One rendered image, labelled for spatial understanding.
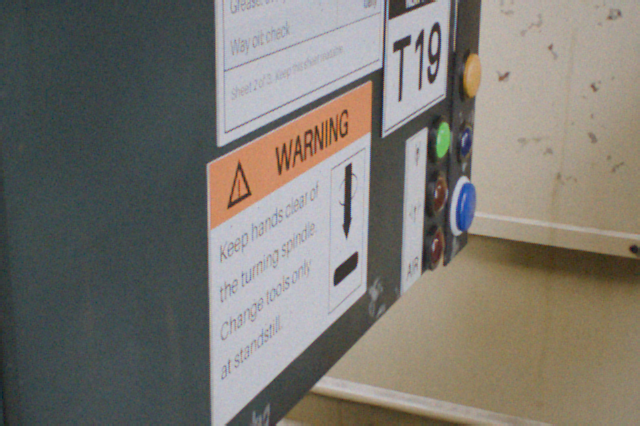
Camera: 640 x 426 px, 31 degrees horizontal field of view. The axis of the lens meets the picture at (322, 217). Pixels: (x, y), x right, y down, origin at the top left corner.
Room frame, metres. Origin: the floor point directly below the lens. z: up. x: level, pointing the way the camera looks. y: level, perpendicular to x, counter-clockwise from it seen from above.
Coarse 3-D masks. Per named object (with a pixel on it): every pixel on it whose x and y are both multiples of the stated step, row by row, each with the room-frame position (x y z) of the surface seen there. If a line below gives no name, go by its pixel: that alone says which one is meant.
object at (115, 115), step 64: (0, 0) 0.29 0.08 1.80; (64, 0) 0.31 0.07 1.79; (128, 0) 0.34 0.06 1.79; (192, 0) 0.38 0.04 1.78; (0, 64) 0.29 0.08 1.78; (64, 64) 0.31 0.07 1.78; (128, 64) 0.34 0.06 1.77; (192, 64) 0.37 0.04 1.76; (448, 64) 0.64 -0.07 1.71; (0, 128) 0.29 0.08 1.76; (64, 128) 0.31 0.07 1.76; (128, 128) 0.34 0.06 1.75; (192, 128) 0.37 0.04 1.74; (0, 192) 0.29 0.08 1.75; (64, 192) 0.31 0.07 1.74; (128, 192) 0.34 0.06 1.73; (192, 192) 0.37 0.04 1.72; (384, 192) 0.55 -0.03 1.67; (0, 256) 0.29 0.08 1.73; (64, 256) 0.31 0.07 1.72; (128, 256) 0.34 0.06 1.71; (192, 256) 0.37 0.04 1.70; (384, 256) 0.55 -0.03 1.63; (0, 320) 0.29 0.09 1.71; (64, 320) 0.30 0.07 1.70; (128, 320) 0.33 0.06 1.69; (192, 320) 0.37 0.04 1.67; (0, 384) 0.29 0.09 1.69; (64, 384) 0.30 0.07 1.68; (128, 384) 0.33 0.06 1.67; (192, 384) 0.37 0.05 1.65
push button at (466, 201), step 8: (464, 184) 0.66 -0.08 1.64; (472, 184) 0.67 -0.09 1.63; (464, 192) 0.65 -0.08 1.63; (472, 192) 0.66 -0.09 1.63; (464, 200) 0.65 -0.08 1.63; (472, 200) 0.66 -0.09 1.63; (456, 208) 0.65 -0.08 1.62; (464, 208) 0.65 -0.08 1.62; (472, 208) 0.66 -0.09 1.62; (456, 216) 0.65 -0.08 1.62; (464, 216) 0.65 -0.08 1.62; (472, 216) 0.66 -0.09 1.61; (456, 224) 0.65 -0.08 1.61; (464, 224) 0.65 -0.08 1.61
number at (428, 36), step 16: (432, 16) 0.60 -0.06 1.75; (416, 32) 0.58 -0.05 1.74; (432, 32) 0.60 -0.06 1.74; (416, 48) 0.58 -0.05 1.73; (432, 48) 0.60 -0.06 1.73; (416, 64) 0.58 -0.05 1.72; (432, 64) 0.60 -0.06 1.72; (416, 80) 0.58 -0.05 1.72; (432, 80) 0.61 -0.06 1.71; (416, 96) 0.58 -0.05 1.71
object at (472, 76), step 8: (472, 56) 0.66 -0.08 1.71; (472, 64) 0.66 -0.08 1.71; (480, 64) 0.67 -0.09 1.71; (472, 72) 0.65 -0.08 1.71; (480, 72) 0.67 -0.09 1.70; (464, 80) 0.65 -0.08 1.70; (472, 80) 0.65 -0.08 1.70; (480, 80) 0.67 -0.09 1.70; (464, 88) 0.65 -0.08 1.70; (472, 88) 0.65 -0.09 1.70; (472, 96) 0.66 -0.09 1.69
